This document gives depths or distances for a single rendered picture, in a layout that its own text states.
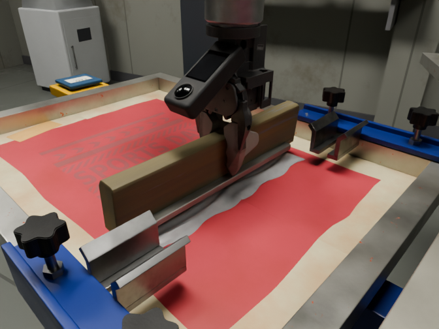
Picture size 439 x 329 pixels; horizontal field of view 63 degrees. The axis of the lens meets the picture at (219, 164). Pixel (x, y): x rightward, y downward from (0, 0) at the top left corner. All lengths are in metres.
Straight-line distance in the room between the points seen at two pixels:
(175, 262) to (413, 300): 0.22
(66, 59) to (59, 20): 0.37
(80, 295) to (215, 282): 0.15
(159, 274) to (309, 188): 0.31
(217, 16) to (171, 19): 3.55
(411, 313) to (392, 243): 0.15
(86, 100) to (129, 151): 0.27
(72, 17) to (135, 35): 0.69
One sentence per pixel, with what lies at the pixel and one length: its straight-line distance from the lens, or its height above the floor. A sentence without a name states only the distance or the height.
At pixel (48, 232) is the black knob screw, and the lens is 0.36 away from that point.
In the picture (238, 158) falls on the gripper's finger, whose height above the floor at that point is 1.03.
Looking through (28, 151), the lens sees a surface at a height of 0.95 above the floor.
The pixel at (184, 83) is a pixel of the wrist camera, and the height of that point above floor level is 1.14.
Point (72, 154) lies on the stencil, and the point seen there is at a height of 0.95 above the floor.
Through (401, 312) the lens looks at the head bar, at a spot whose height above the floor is 1.04.
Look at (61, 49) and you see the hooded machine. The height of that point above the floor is 0.51.
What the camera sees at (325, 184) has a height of 0.95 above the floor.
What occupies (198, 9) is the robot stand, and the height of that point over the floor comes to 1.16.
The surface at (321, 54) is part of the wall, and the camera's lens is 3.37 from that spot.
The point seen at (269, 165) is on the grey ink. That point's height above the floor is 0.96.
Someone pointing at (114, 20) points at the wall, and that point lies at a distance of 4.53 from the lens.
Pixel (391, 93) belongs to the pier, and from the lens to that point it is 3.16.
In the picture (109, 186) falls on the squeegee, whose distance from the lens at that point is 0.42.
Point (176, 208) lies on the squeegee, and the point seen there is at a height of 0.99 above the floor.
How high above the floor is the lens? 1.27
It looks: 29 degrees down
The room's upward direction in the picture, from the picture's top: straight up
